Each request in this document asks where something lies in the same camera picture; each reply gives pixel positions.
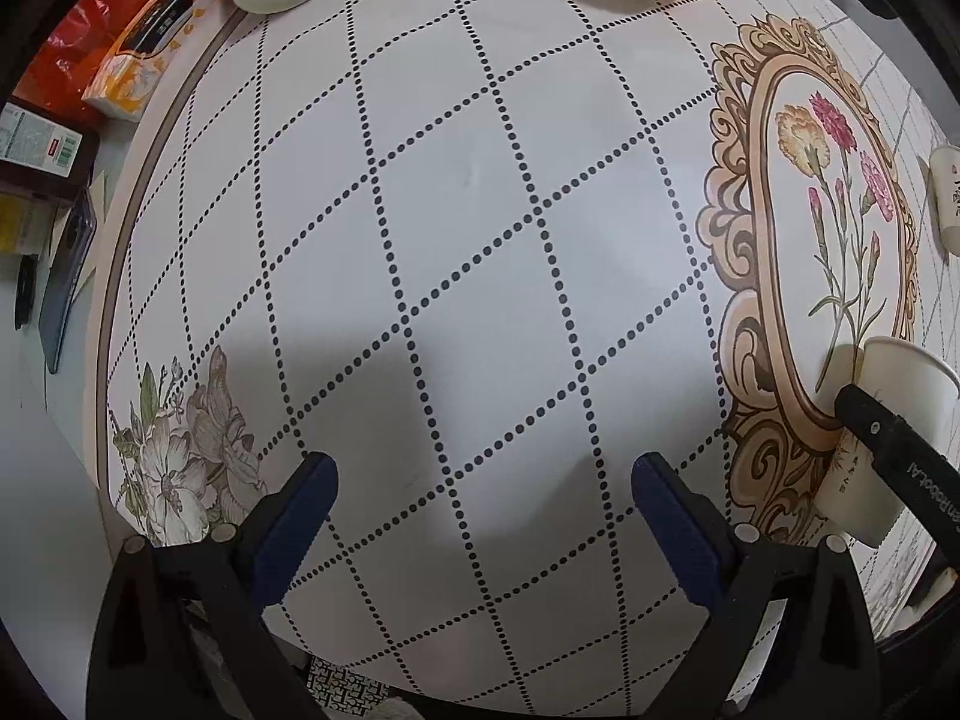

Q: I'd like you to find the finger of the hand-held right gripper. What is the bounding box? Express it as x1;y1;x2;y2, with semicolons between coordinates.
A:
834;383;912;475

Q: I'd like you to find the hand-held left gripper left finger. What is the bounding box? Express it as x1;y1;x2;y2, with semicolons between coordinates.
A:
86;452;340;720

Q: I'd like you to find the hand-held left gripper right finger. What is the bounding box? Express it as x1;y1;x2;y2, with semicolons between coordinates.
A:
632;452;880;720

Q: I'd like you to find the white paper cup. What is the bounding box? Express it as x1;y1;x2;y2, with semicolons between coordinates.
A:
816;336;960;550
928;143;960;257

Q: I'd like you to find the black and white patterned box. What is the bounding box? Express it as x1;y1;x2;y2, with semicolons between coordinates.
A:
306;655;392;720

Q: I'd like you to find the blue smartphone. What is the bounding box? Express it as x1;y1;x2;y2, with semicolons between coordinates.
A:
37;186;99;377

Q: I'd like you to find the floral checked tablecloth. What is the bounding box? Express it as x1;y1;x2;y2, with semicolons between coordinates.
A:
81;0;960;720

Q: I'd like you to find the black pen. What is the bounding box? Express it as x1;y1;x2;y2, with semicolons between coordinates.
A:
14;254;39;332

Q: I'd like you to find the yellow packet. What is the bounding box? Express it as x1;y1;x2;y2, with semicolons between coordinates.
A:
0;193;55;254

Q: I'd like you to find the dark box with white label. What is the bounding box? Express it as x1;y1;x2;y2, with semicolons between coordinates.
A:
0;100;103;182

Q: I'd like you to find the orange tissue pack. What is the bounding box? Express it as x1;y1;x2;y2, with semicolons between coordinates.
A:
81;0;230;122

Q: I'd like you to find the red plastic bag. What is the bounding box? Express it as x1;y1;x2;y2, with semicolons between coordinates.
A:
13;0;220;125

